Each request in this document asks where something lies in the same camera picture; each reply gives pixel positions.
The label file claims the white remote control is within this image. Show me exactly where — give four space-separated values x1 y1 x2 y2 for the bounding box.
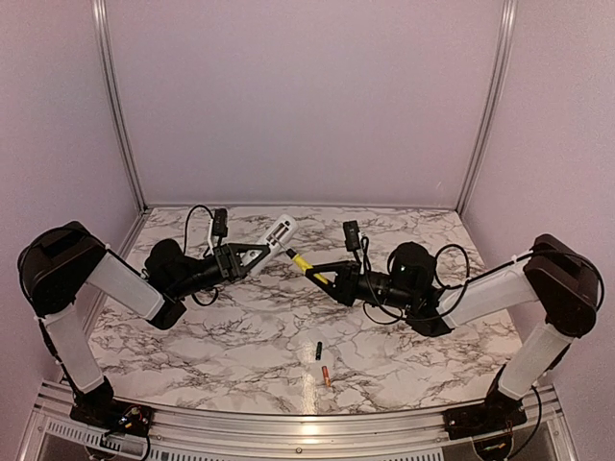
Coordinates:
254 214 299 278

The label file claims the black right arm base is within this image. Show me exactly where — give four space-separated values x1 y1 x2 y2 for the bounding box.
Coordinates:
443 369 528 440

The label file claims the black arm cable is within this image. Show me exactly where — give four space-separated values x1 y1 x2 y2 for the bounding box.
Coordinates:
355 233 604 328
184 205 222 308

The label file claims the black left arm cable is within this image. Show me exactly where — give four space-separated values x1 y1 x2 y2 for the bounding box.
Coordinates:
184 205 222 308

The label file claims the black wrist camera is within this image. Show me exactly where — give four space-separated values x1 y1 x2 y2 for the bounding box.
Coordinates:
342 220 361 253
207 207 228 250

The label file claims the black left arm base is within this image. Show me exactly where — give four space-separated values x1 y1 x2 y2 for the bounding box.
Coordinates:
70 379 154 437

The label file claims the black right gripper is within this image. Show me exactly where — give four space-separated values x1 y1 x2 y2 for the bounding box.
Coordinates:
305 259 416 311

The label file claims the aluminium right corner post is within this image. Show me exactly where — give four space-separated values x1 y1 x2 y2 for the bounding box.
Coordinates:
455 0 518 217

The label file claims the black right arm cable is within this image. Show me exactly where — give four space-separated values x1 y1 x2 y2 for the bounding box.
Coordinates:
355 233 604 328

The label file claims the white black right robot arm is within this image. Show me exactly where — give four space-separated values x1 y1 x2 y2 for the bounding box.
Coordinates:
305 234 605 430

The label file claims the aluminium corner post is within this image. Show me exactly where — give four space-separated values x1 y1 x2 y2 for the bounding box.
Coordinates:
91 0 148 214
455 0 518 217

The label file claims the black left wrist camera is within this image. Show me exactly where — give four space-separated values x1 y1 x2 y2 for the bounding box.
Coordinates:
207 207 228 250

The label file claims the green AAA battery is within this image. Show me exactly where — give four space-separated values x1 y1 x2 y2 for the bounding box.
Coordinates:
315 341 323 361

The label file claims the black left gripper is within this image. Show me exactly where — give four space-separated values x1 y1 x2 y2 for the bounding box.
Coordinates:
171 244 271 300

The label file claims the aluminium front table rail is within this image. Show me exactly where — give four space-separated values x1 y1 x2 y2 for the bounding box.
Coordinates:
17 381 578 460

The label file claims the yellow black screwdriver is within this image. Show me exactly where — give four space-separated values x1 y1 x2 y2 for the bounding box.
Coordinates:
284 248 313 273

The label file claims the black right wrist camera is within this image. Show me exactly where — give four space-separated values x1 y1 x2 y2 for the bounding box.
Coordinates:
342 220 361 253

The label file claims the orange AAA battery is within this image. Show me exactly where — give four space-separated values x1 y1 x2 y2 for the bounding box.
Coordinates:
321 366 332 387

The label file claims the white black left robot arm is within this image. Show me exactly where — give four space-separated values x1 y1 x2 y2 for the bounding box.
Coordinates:
17 221 271 427

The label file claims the aluminium left corner post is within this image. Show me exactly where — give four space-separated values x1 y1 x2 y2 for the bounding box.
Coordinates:
91 0 148 214

